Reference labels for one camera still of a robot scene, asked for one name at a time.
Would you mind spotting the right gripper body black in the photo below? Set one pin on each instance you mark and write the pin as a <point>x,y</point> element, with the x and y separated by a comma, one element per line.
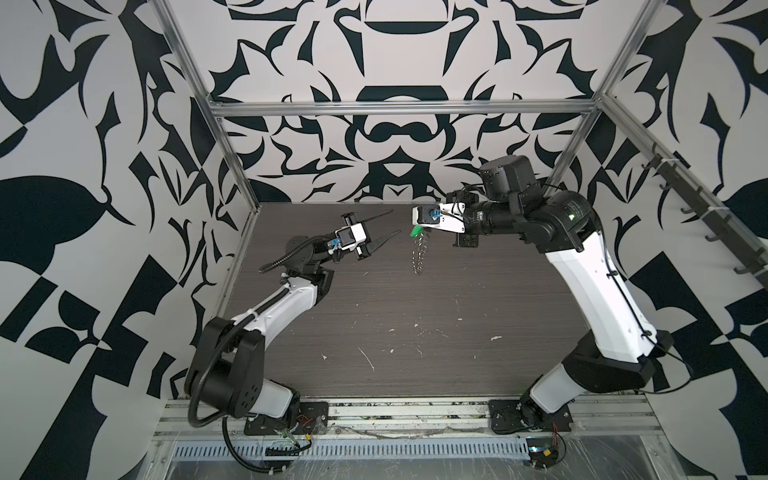
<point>482,219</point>

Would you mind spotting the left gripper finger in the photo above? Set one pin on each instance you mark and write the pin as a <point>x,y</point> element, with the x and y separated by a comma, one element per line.
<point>375,216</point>
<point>377,243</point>

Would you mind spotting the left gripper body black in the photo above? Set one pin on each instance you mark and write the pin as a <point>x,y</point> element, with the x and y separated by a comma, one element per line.
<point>358,252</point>

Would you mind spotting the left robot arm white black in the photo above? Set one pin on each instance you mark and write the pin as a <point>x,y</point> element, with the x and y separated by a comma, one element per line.
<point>226,376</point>

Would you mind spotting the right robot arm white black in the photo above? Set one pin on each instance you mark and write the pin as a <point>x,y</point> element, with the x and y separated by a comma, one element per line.
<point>618,350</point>

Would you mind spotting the small electronics board green led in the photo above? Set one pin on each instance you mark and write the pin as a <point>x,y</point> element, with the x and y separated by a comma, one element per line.
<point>544,454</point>

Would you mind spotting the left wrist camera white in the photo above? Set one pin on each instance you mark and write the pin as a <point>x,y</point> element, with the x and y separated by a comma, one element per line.
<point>349,237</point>

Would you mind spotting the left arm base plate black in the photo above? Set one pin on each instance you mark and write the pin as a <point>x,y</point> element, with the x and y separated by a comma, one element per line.
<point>301,417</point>

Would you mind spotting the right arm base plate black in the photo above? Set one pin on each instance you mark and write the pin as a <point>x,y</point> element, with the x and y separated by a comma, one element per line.
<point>515,416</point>

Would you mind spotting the aluminium front rail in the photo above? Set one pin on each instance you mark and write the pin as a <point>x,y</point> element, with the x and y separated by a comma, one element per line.
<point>614,414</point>

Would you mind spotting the grey wall hook rack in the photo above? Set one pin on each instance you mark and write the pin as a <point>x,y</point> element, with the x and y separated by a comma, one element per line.
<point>701,204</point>

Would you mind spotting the white slotted cable duct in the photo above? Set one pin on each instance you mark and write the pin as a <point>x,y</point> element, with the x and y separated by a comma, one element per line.
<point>360,449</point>

